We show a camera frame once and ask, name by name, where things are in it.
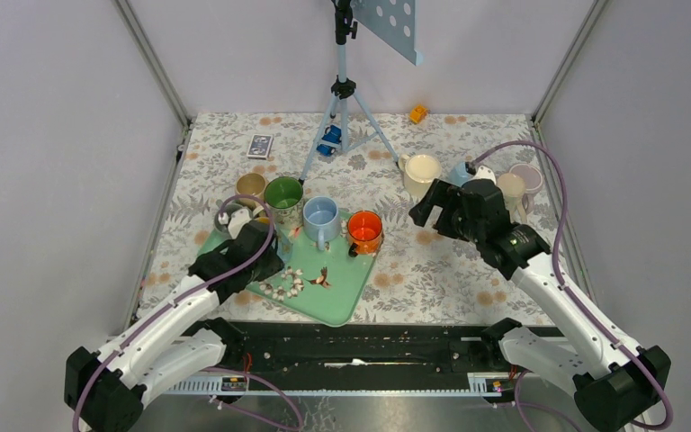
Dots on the perforated blue calibration plate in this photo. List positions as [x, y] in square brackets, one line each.
[394, 22]

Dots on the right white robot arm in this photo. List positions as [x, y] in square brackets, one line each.
[611, 377]

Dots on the seahorse pattern mug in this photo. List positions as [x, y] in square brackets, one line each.
[513, 190]

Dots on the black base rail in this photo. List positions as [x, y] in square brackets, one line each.
[360, 357]

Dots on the light blue faceted mug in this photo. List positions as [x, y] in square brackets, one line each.
[462, 173]

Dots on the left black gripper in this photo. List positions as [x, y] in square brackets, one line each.
[275, 263]

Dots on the grey blue mug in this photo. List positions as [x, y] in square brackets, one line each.
[222, 218]

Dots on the blue toy car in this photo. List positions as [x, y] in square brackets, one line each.
[329, 140]

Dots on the green floral tray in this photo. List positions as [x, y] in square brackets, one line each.
[322, 285]

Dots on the blue tripod stand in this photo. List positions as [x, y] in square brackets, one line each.
[342, 90]

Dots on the light blue ribbed mug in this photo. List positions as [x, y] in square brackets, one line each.
[321, 220]

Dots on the orange toy block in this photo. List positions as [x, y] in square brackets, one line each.
[418, 113]

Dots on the lilac mug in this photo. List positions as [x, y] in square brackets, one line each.
[532, 176]

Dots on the cream mug green inside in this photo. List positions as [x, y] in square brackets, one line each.
[284, 196]

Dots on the orange mug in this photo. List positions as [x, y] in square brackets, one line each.
[364, 233]

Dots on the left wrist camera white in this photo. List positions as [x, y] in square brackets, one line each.
[237, 220]

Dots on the beige mug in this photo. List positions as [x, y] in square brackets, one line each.
[253, 184]

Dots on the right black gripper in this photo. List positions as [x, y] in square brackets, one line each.
[443, 194]

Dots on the floral tablecloth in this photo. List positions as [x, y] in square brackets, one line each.
[418, 276]

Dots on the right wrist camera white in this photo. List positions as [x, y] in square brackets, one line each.
[485, 173]

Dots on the playing card deck box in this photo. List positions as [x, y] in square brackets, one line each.
[260, 147]

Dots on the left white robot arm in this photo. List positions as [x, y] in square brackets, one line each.
[109, 388]

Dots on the cream ribbed mug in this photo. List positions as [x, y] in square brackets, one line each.
[419, 172]

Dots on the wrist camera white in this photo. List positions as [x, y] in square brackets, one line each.
[485, 173]
[237, 220]

